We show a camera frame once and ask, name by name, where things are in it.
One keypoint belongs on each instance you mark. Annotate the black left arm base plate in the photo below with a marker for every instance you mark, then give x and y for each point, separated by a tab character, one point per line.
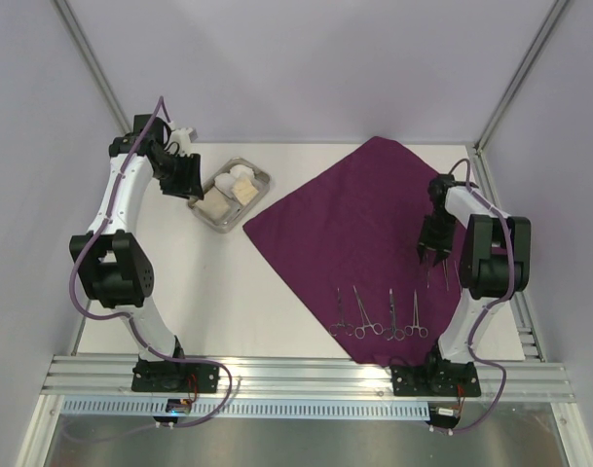
167	377

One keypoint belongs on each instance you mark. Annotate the aluminium frame post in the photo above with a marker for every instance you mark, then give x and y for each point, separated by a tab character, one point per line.
547	28
83	46

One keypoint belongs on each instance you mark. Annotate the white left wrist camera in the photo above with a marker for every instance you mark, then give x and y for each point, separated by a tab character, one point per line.
184	138

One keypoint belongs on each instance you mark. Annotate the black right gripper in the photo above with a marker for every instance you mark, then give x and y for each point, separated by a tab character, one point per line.
435	236

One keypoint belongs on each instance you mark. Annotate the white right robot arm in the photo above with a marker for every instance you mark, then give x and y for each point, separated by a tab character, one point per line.
446	192

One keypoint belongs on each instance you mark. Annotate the white gauze pad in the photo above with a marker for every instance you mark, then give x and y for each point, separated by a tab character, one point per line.
242	171
224	182

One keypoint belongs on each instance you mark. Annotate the steel instrument tray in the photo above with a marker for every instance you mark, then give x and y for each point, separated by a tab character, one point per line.
262	182

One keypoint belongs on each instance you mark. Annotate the steel tweezers right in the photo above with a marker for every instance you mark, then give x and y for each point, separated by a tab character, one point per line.
458	276

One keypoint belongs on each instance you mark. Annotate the aluminium front frame rail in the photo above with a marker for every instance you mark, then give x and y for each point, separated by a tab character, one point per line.
295	378

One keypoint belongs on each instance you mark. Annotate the right aluminium side rail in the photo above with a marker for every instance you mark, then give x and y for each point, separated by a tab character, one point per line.
498	252

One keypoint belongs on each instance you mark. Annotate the left aluminium frame post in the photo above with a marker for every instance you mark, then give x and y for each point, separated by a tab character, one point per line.
83	46

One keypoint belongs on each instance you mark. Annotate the purple cloth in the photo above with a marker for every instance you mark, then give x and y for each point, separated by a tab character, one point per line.
358	223

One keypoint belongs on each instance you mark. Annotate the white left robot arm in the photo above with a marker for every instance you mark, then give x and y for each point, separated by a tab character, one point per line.
109	262

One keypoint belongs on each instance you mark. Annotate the steel forceps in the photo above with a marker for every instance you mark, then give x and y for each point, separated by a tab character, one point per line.
342	325
416	328
367	324

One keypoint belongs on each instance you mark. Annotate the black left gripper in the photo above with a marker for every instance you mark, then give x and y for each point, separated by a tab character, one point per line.
190	185

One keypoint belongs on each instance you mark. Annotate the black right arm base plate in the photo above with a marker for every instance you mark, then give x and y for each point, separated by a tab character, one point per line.
437	380

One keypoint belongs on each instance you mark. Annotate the steel tweezers middle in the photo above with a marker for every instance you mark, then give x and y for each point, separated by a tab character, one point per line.
446	274

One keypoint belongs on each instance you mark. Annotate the black handled scissors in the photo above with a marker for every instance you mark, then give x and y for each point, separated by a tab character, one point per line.
393	332

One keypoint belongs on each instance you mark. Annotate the clear packet beige gauze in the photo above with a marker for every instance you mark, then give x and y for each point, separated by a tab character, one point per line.
244	191
214	205

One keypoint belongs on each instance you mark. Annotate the right aluminium frame post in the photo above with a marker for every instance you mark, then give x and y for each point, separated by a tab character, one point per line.
547	28

